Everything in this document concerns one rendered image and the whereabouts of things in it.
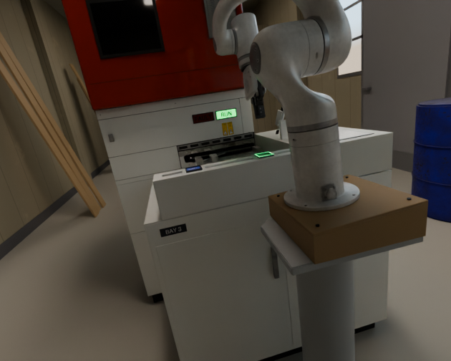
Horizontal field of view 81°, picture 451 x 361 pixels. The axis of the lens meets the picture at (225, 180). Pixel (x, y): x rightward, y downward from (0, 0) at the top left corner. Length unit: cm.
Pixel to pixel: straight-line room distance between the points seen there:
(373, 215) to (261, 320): 76
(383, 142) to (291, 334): 88
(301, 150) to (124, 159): 107
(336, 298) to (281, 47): 63
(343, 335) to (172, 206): 64
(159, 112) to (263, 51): 95
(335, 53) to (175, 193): 60
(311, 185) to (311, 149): 9
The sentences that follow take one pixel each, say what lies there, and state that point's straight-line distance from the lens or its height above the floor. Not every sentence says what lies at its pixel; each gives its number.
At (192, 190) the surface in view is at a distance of 89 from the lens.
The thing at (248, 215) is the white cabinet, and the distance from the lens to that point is 97.
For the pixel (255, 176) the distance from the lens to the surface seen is 93.
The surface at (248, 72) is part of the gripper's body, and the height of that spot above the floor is 125.
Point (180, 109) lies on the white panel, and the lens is 148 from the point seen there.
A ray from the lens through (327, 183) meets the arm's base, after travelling 68.
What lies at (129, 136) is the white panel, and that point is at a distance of 150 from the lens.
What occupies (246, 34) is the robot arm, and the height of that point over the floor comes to 136.
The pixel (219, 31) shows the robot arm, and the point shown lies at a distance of 94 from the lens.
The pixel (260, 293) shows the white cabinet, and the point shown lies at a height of 42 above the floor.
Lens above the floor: 117
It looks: 17 degrees down
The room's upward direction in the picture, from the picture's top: 9 degrees counter-clockwise
